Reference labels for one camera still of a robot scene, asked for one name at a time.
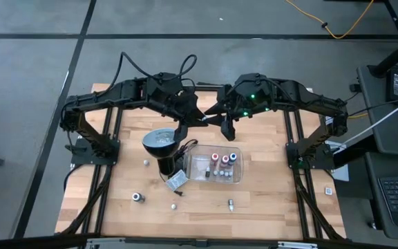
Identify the black gooseneck desk lamp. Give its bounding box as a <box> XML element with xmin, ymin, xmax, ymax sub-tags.
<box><xmin>141</xmin><ymin>127</ymin><xmax>188</xmax><ymax>176</ymax></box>

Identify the clear plastic container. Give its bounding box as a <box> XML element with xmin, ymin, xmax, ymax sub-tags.
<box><xmin>184</xmin><ymin>144</ymin><xmax>244</xmax><ymax>184</ymax></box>

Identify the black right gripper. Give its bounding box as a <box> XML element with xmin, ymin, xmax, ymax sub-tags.
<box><xmin>205</xmin><ymin>73</ymin><xmax>279</xmax><ymax>142</ymax></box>

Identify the black front rail with brackets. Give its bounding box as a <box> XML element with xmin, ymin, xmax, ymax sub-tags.
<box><xmin>0</xmin><ymin>234</ymin><xmax>398</xmax><ymax>249</ymax></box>

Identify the black keyboard desk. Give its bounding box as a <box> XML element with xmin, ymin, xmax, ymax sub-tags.
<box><xmin>363</xmin><ymin>151</ymin><xmax>398</xmax><ymax>243</ymax></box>

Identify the black aluminium table frame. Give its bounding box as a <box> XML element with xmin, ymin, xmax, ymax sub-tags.
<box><xmin>55</xmin><ymin>76</ymin><xmax>347</xmax><ymax>241</ymax></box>

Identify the yellow extension cord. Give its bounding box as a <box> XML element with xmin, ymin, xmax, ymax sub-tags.
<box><xmin>284</xmin><ymin>0</ymin><xmax>376</xmax><ymax>39</ymax></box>

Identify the black desk leg beam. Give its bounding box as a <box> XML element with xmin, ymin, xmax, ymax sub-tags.
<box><xmin>367</xmin><ymin>29</ymin><xmax>398</xmax><ymax>79</ymax></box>

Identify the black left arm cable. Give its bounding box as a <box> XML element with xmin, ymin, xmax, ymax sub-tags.
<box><xmin>114</xmin><ymin>51</ymin><xmax>199</xmax><ymax>91</ymax></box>

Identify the black side desk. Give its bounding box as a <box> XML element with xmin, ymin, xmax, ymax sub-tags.
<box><xmin>356</xmin><ymin>64</ymin><xmax>398</xmax><ymax>156</ymax></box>

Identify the white printed cord warning tag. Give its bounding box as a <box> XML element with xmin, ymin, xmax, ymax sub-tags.
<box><xmin>166</xmin><ymin>169</ymin><xmax>189</xmax><ymax>192</ymax></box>

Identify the black lamp cord with plug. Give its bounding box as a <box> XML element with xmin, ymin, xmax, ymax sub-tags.
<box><xmin>159</xmin><ymin>138</ymin><xmax>200</xmax><ymax>198</ymax></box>

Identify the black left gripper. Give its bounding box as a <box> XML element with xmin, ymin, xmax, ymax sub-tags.
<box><xmin>146</xmin><ymin>72</ymin><xmax>207</xmax><ymax>142</ymax></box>

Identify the white cable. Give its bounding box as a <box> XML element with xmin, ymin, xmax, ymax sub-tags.
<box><xmin>337</xmin><ymin>93</ymin><xmax>398</xmax><ymax>148</ymax></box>

